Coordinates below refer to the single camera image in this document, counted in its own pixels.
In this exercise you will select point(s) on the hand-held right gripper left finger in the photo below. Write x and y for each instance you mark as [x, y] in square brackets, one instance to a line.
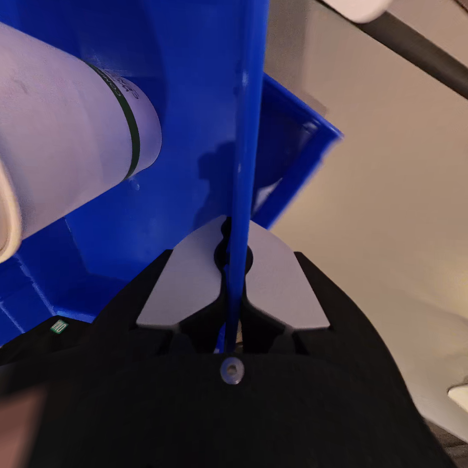
[182, 285]

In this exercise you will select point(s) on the person's left forearm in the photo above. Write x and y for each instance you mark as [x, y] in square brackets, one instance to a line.
[18, 431]

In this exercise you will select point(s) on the blue plastic bin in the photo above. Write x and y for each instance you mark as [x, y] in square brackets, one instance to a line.
[292, 146]
[182, 109]

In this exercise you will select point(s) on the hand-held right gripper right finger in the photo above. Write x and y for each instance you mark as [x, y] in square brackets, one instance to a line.
[285, 289]

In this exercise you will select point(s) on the white paper cup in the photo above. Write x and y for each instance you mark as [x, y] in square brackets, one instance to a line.
[65, 139]

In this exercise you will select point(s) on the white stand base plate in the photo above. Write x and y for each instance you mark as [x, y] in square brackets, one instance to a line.
[358, 9]

